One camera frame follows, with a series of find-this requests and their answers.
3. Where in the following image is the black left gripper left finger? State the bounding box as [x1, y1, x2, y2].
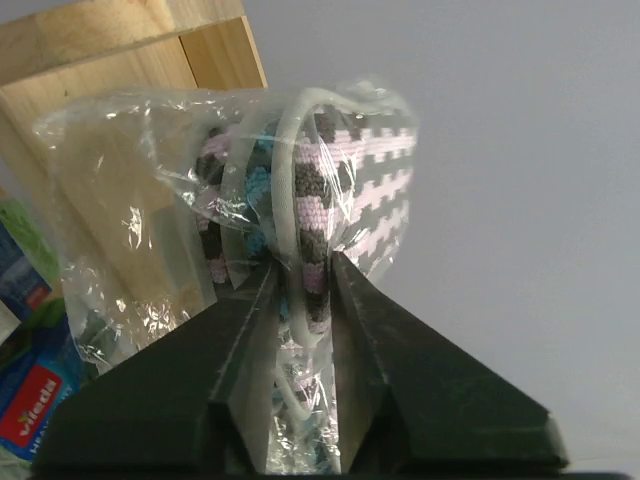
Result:
[32, 264, 279, 475]

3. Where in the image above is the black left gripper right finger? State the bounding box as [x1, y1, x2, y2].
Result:
[330, 252, 569, 474]

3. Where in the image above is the green blue sponge pack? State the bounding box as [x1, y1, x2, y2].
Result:
[1, 196, 65, 341]
[1, 299, 84, 461]

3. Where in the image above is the pink wavy sponge top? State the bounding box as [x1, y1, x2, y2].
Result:
[61, 82, 418, 474]

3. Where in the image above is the wooden two-tier shelf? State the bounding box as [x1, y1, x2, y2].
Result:
[1, 1, 266, 324]

